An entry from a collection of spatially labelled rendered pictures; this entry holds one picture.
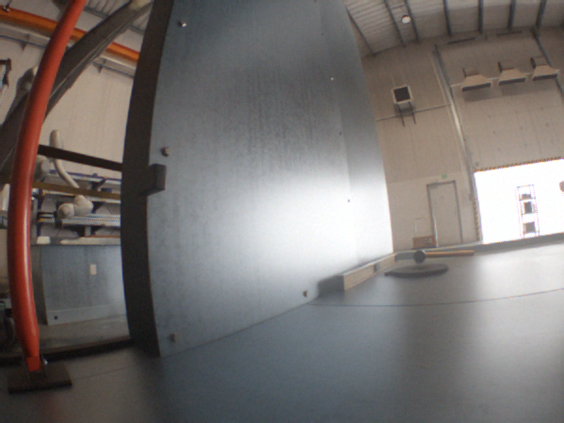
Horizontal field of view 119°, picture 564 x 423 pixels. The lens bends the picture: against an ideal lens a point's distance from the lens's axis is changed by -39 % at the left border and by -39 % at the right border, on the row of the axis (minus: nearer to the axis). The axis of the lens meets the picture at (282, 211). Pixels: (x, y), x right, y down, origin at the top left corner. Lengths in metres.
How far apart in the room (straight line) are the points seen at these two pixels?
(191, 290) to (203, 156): 0.23
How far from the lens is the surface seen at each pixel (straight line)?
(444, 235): 9.85
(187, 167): 0.45
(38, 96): 0.41
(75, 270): 2.30
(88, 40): 1.03
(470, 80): 10.46
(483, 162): 10.19
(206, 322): 0.46
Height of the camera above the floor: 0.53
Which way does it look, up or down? 7 degrees up
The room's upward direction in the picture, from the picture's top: 4 degrees counter-clockwise
